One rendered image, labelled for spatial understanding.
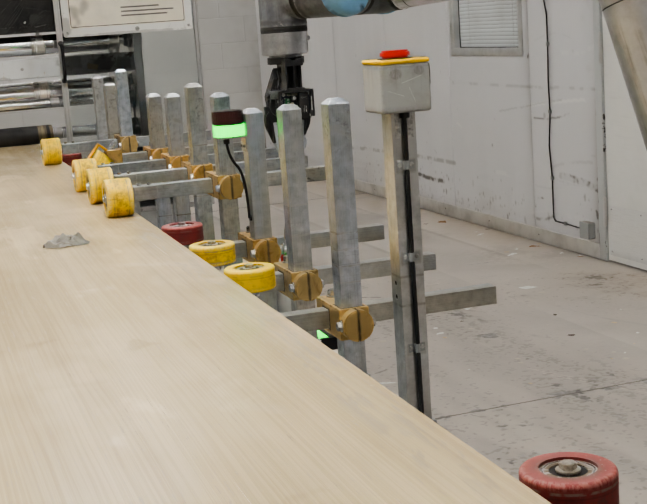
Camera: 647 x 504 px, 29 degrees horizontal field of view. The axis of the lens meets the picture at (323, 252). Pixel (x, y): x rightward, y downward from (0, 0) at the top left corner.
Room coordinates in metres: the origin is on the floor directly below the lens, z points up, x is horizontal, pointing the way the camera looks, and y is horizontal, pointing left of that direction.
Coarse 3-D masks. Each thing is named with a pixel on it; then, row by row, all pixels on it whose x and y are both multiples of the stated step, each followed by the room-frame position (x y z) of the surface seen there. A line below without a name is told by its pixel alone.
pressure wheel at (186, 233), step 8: (168, 224) 2.41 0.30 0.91; (176, 224) 2.42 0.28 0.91; (184, 224) 2.40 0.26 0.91; (192, 224) 2.41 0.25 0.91; (200, 224) 2.39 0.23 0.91; (168, 232) 2.37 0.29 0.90; (176, 232) 2.36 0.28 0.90; (184, 232) 2.36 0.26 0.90; (192, 232) 2.37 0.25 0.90; (200, 232) 2.38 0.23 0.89; (176, 240) 2.36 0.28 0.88; (184, 240) 2.36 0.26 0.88; (192, 240) 2.36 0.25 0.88; (200, 240) 2.38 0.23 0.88
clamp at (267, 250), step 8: (240, 232) 2.48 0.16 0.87; (248, 240) 2.40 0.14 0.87; (256, 240) 2.38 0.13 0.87; (264, 240) 2.37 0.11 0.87; (272, 240) 2.39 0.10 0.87; (248, 248) 2.41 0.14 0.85; (256, 248) 2.36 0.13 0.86; (264, 248) 2.36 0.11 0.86; (272, 248) 2.36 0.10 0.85; (248, 256) 2.41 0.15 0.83; (256, 256) 2.36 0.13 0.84; (264, 256) 2.36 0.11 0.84; (272, 256) 2.36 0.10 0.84
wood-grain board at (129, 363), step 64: (0, 192) 3.19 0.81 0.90; (64, 192) 3.09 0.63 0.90; (0, 256) 2.22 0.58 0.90; (64, 256) 2.17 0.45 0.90; (128, 256) 2.13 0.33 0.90; (192, 256) 2.08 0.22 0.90; (0, 320) 1.69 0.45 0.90; (64, 320) 1.67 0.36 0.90; (128, 320) 1.64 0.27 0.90; (192, 320) 1.61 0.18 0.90; (256, 320) 1.59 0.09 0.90; (0, 384) 1.36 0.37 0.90; (64, 384) 1.35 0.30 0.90; (128, 384) 1.33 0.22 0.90; (192, 384) 1.31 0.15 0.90; (256, 384) 1.29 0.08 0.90; (320, 384) 1.28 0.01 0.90; (0, 448) 1.14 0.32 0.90; (64, 448) 1.13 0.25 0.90; (128, 448) 1.11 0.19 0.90; (192, 448) 1.10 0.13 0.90; (256, 448) 1.09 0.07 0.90; (320, 448) 1.08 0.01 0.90; (384, 448) 1.06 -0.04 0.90; (448, 448) 1.05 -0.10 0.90
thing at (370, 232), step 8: (368, 224) 2.53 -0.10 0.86; (376, 224) 2.52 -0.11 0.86; (312, 232) 2.48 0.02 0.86; (320, 232) 2.47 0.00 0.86; (328, 232) 2.47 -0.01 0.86; (360, 232) 2.49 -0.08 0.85; (368, 232) 2.50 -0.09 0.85; (376, 232) 2.50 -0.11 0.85; (240, 240) 2.44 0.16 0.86; (280, 240) 2.44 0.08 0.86; (312, 240) 2.46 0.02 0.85; (320, 240) 2.47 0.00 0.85; (328, 240) 2.47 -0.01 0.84; (360, 240) 2.49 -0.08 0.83; (368, 240) 2.50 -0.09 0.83; (240, 248) 2.42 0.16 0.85; (240, 256) 2.42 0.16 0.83
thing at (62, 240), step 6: (78, 234) 2.29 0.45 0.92; (48, 240) 2.26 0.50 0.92; (54, 240) 2.28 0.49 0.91; (60, 240) 2.28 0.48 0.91; (66, 240) 2.29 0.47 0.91; (72, 240) 2.28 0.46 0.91; (78, 240) 2.28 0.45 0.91; (84, 240) 2.29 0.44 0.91; (48, 246) 2.26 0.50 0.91; (54, 246) 2.26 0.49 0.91; (60, 246) 2.26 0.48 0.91
